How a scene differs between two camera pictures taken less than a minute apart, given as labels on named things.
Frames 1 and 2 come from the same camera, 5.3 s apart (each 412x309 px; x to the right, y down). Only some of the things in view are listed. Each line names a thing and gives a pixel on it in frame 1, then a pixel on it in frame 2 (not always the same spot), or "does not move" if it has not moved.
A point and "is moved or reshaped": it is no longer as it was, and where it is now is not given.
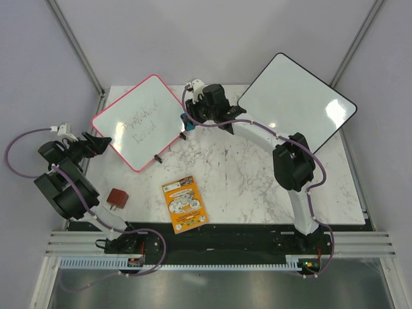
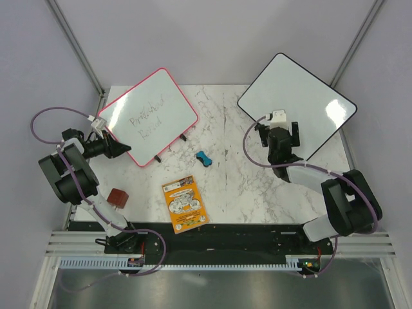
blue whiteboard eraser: x=189 y=125 → x=206 y=161
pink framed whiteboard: x=141 y=124 is moved or reshaped
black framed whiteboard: x=289 y=100 does not move
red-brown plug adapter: x=117 y=198 does not move
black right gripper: x=192 y=108 → x=295 y=138
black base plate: x=309 y=253 does not move
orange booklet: x=185 y=205 does not move
